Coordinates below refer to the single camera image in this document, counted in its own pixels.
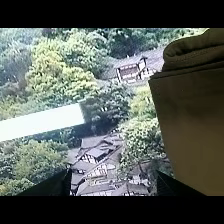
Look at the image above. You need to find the brown garment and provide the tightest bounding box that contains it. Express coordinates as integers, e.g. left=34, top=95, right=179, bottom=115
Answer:
left=147, top=28, right=224, bottom=197

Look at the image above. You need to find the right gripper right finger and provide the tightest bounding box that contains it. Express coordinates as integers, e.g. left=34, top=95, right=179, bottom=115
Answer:
left=155, top=169, right=206, bottom=197

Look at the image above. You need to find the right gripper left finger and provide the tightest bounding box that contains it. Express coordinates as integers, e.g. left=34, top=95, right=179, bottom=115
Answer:
left=16, top=168, right=73, bottom=197

